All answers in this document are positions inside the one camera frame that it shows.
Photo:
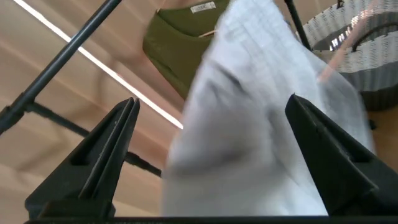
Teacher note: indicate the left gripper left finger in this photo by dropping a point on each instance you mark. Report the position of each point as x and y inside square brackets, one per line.
[93, 161]

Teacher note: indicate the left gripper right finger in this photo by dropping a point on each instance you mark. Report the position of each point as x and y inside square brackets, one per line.
[335, 168]

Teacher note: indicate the pale grey garment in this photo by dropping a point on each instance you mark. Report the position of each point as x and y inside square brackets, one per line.
[236, 140]

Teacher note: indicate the green short-sleeved shirt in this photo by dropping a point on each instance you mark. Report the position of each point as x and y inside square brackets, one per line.
[174, 40]

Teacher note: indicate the black clothes rack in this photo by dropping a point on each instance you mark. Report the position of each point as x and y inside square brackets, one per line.
[62, 59]

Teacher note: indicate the white laundry basket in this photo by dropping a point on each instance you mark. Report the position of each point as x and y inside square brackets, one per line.
[373, 56]

